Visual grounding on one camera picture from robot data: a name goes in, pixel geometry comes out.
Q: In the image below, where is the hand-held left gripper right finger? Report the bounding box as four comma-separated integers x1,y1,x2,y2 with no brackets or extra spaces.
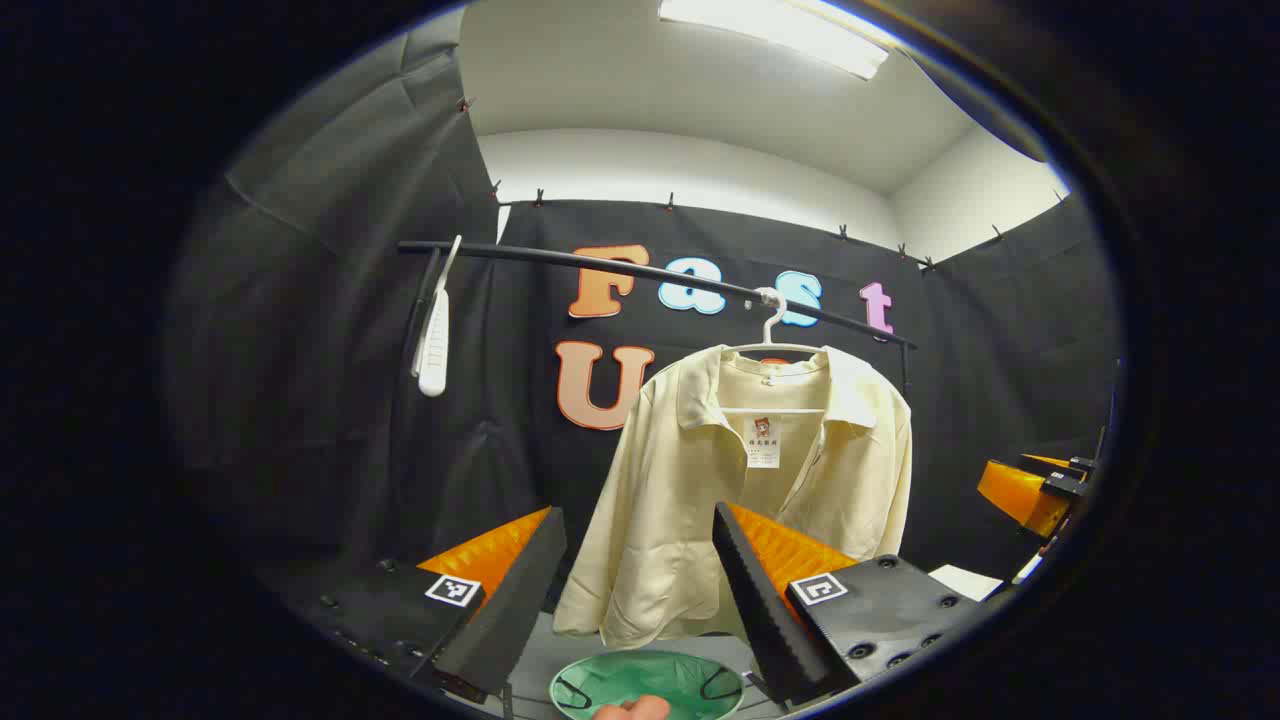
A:
711,501,991,709

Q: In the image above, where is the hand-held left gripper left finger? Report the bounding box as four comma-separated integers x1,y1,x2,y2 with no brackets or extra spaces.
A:
285,505,569,701

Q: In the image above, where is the green laundry hamper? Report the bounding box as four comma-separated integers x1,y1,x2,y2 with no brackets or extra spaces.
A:
548,650,746,720

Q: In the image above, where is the cream collared shirt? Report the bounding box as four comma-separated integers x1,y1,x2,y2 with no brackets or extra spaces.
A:
552,345,914,649

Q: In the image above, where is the empty white hanger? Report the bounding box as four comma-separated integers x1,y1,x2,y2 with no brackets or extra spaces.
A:
412,235,463,398

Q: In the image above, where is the white hanger holding shirt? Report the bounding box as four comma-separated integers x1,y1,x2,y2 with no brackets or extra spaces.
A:
718,287,829,417

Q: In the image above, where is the black clothes rack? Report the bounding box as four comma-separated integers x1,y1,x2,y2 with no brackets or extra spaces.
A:
397,238,919,399

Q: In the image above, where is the black backdrop cloth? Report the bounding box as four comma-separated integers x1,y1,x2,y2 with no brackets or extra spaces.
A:
165,10,1121,621

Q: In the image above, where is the ceiling light panel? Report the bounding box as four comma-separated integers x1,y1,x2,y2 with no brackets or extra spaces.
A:
657,0,891,81

